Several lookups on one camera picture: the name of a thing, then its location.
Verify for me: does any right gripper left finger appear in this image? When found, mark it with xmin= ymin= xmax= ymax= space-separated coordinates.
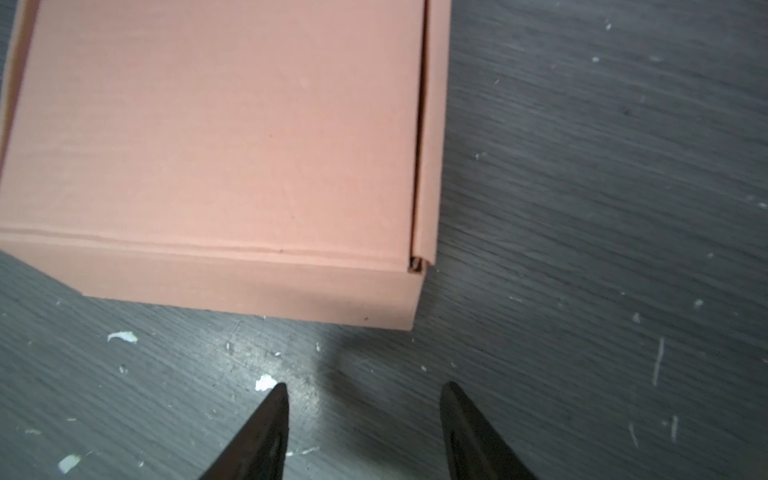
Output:
xmin=199 ymin=383 xmax=289 ymax=480

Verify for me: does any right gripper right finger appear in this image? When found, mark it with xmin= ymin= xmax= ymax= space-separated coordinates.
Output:
xmin=439 ymin=381 xmax=537 ymax=480

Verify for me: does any peach paper box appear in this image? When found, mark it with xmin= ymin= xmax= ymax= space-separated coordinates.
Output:
xmin=1 ymin=1 xmax=451 ymax=330

